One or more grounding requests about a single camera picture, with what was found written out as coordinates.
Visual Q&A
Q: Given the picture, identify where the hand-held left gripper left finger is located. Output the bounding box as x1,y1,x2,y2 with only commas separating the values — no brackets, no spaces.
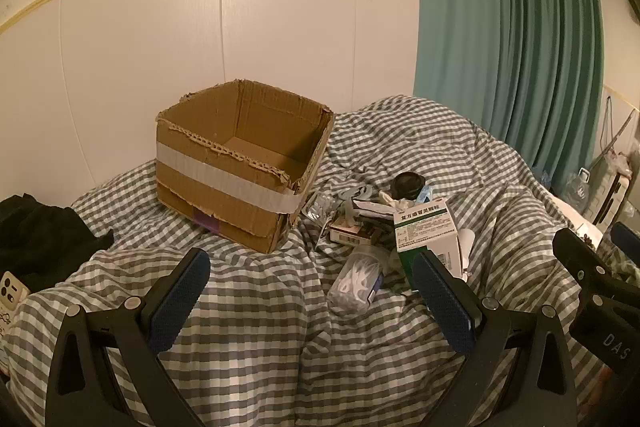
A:
45,248,212,427

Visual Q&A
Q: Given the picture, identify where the small red white box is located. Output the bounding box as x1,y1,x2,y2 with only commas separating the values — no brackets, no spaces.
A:
327,214,381,246

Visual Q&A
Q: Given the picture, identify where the white green medicine box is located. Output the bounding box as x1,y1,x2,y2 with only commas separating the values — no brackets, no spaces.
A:
391,199,463,293

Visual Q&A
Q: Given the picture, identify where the white suitcase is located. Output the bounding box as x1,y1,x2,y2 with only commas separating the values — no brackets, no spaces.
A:
590,169,632,228

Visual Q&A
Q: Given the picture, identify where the white paper packet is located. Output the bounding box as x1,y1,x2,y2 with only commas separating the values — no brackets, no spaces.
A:
352,199,397,221

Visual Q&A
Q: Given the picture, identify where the black cloth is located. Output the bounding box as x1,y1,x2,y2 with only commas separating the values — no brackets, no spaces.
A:
0,193,115,293

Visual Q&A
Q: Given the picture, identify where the clear water bottle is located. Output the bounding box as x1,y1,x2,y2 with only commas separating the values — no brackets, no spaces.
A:
565,167,594,211

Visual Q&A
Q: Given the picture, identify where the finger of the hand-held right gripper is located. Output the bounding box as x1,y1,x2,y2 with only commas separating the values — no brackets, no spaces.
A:
611,221,640,260
552,228,618,295

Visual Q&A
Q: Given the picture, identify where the crumpled white tissue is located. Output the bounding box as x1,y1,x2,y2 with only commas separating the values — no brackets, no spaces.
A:
377,189,408,211

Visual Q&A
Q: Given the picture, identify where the white tube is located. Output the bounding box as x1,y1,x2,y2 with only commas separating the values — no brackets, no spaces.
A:
459,229,477,284

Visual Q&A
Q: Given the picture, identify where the beige cased phone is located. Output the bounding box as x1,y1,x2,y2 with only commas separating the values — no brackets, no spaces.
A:
0,271,32,317

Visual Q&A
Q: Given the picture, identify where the silver blister pack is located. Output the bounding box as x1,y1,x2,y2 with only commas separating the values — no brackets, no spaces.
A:
302,192,343,229

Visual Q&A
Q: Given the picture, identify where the green curtain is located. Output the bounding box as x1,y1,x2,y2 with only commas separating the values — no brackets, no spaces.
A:
414,0,607,182

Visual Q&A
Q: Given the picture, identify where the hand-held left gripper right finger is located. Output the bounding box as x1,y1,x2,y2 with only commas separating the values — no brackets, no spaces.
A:
412,251,586,427

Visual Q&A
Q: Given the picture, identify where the clear bag of white items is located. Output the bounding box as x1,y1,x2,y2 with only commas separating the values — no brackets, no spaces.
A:
327,244,393,313

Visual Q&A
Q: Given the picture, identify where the grey white checkered blanket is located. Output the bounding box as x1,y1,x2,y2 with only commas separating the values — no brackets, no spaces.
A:
0,94,640,427

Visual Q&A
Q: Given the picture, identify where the grey coiled cable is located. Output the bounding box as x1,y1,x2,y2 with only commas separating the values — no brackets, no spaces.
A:
334,184,374,204

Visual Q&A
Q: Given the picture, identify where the brown cardboard box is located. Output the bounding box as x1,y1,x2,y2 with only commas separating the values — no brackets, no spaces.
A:
155,79,335,254

